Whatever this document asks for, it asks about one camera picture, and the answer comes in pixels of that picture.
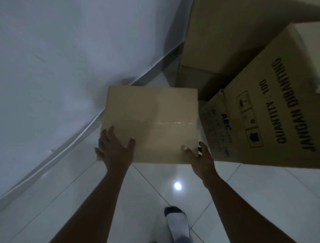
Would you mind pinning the person's right hand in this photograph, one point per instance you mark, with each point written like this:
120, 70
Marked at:
203, 166

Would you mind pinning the person's left hand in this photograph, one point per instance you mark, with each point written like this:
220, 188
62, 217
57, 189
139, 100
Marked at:
115, 155

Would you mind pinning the person's left thumb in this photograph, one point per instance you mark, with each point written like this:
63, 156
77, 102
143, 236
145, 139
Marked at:
130, 145

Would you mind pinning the person's right thumb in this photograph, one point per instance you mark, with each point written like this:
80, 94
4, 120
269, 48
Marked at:
187, 151

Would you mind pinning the small plain cardboard box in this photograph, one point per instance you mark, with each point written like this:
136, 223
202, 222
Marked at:
155, 117

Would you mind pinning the person's right forearm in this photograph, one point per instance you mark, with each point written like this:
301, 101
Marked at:
240, 215

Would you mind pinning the person's left forearm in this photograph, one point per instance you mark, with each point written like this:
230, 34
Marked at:
100, 210

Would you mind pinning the grey baseboard strip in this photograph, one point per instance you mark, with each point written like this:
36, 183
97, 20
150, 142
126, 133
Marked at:
75, 139

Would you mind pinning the white sock with dark toe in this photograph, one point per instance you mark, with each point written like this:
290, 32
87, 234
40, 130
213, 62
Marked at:
178, 222

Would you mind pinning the large printed cardboard box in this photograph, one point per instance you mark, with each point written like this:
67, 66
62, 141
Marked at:
270, 112

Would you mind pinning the large plain cardboard box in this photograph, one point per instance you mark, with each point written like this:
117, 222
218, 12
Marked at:
225, 37

